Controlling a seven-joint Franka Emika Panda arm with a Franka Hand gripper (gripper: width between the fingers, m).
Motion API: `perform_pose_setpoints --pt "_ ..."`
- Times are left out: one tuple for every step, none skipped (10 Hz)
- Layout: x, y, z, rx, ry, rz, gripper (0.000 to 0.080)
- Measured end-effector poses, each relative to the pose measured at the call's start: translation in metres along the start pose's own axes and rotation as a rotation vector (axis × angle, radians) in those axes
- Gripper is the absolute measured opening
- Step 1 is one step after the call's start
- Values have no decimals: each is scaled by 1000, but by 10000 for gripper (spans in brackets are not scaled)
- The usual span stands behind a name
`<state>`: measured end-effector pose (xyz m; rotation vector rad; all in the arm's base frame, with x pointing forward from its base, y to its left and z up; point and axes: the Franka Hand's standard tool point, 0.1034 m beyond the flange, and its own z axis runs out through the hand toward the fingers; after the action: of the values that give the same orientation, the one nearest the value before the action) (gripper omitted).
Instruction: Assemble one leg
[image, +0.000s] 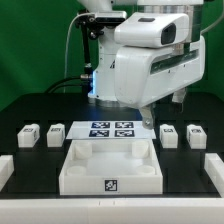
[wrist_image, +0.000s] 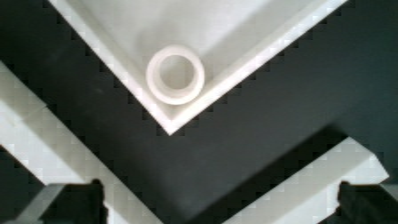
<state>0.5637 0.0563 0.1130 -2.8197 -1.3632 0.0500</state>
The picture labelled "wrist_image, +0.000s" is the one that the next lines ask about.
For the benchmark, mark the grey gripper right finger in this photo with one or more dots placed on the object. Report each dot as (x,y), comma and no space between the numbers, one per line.
(368,204)

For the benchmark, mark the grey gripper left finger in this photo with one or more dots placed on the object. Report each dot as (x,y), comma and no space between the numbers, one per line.
(66,204)

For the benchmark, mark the white square tabletop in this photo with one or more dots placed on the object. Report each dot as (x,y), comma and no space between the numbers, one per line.
(184,46)

